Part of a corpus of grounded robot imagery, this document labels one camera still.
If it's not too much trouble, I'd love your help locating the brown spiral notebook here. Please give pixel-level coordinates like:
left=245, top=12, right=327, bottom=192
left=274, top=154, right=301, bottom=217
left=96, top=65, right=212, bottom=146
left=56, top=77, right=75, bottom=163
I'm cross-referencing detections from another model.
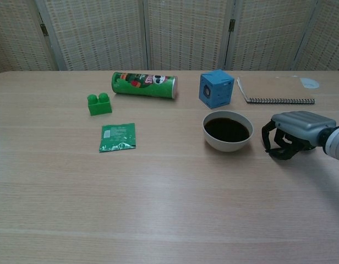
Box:
left=236, top=75, right=316, bottom=105

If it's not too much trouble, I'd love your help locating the green Pringles can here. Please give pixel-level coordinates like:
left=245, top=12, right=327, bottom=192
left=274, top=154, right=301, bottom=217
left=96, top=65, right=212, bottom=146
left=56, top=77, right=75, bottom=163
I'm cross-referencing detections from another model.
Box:
left=111, top=71, right=178, bottom=100

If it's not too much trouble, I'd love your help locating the bamboo folding screen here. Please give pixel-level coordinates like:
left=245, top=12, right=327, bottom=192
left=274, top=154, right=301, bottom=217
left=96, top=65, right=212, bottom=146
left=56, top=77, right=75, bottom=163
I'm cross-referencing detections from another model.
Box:
left=0, top=0, right=339, bottom=73

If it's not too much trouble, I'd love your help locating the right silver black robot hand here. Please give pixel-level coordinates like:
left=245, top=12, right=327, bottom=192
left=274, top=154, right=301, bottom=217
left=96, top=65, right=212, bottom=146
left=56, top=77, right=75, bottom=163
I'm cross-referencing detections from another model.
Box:
left=261, top=111, right=337, bottom=161

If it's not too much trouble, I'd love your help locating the white bowl with dark interior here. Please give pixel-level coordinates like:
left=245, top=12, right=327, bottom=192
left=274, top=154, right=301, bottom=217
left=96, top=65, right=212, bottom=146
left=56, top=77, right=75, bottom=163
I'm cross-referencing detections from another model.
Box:
left=203, top=110, right=254, bottom=153

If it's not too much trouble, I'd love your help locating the blue cube box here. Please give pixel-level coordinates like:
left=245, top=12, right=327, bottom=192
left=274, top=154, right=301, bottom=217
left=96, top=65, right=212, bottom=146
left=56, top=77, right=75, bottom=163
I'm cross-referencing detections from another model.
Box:
left=198, top=69, right=236, bottom=108

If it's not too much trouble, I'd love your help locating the green toy brick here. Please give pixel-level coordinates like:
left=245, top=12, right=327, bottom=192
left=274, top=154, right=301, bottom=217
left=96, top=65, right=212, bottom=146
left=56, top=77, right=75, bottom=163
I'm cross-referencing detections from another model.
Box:
left=87, top=92, right=113, bottom=117

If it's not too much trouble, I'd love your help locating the green sachet packet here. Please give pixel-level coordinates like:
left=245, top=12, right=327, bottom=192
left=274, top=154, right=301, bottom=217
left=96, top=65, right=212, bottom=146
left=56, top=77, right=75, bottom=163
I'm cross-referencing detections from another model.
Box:
left=99, top=123, right=137, bottom=153

